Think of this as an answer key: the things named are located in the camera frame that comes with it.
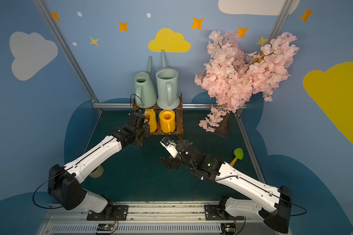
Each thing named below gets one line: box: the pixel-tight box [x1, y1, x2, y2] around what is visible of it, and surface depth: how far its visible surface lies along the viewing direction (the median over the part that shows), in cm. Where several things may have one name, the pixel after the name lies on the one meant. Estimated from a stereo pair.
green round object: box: [229, 147, 244, 167], surface depth 98 cm
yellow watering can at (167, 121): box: [158, 109, 176, 134], surface depth 84 cm
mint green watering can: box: [134, 56, 157, 109], surface depth 80 cm
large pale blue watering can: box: [155, 49, 181, 111], surface depth 75 cm
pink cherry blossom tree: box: [194, 30, 300, 139], surface depth 70 cm
